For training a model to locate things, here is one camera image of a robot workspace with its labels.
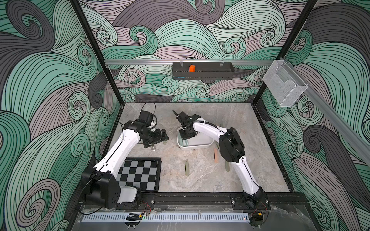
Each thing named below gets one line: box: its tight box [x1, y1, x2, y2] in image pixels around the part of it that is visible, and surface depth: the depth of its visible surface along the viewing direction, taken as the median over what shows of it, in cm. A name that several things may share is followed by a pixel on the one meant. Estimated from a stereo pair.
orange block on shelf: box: [189, 64, 197, 73], surface depth 92 cm
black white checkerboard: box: [116, 157, 162, 193], surface depth 81 cm
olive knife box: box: [184, 159, 190, 177], surface depth 87 cm
